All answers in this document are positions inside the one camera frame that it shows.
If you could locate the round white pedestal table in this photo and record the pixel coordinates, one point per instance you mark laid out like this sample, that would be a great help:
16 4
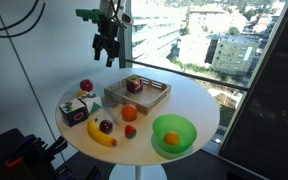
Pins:
141 158

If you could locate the red toy strawberry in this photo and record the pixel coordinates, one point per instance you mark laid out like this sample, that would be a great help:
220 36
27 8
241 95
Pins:
130 132

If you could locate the black clamp equipment stand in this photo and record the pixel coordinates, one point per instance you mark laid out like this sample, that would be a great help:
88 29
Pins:
30 158

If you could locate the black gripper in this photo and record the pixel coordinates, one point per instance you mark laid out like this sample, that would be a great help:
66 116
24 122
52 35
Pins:
106 39

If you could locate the light wooden crate tray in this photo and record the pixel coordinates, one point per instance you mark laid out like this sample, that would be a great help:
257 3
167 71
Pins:
153 92

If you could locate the red toy apple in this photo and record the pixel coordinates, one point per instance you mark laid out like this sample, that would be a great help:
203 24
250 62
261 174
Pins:
86 85

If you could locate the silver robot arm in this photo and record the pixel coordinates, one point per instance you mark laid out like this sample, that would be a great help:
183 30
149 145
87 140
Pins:
113 18

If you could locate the orange fruit in bowl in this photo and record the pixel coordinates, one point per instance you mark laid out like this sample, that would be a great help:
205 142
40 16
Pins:
172 138

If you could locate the green plastic bowl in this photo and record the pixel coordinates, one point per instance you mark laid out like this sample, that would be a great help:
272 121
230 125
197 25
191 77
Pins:
182 126

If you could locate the blue black plush cube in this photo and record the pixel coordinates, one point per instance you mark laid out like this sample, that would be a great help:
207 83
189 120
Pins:
73 112

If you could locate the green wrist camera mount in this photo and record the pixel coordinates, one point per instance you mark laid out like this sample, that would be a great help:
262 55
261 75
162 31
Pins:
95 15

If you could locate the black window railing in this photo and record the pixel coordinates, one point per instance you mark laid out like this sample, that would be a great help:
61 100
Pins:
190 75

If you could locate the orange toy fruit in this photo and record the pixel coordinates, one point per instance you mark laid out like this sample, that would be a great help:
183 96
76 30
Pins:
129 112

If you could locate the yellow toy banana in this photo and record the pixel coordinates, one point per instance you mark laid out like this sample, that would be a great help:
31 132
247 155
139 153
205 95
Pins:
98 136

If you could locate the dark purple toy plum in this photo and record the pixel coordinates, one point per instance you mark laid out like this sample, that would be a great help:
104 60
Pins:
106 126

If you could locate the yellow toy lemon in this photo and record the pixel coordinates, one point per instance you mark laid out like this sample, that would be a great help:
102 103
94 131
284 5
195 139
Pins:
81 93

